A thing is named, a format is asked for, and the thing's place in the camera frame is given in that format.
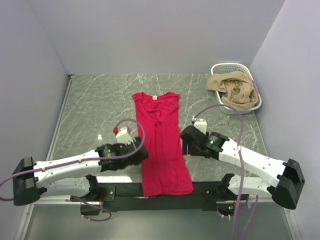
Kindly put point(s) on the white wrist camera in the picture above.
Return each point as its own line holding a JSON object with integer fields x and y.
{"x": 123, "y": 135}
{"x": 200, "y": 124}

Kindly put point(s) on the tan t-shirt in basket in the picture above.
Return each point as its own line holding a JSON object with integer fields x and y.
{"x": 238, "y": 87}

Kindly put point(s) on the white perforated laundry basket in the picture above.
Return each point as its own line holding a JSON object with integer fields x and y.
{"x": 229, "y": 67}

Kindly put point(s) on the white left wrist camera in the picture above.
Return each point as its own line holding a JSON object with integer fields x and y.
{"x": 123, "y": 135}

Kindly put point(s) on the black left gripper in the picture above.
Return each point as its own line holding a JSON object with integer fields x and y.
{"x": 144, "y": 157}

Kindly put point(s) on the aluminium frame rail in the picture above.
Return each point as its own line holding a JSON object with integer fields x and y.
{"x": 47, "y": 198}

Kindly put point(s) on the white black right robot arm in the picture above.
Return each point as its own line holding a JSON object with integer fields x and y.
{"x": 283, "y": 181}

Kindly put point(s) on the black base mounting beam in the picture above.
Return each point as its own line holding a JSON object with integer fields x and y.
{"x": 123, "y": 196}

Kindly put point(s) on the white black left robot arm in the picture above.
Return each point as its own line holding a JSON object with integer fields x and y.
{"x": 74, "y": 176}

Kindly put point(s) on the red t-shirt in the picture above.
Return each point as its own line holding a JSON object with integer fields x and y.
{"x": 165, "y": 171}

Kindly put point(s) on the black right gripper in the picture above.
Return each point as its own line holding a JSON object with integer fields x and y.
{"x": 190, "y": 150}

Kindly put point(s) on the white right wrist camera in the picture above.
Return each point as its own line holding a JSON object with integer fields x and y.
{"x": 200, "y": 124}

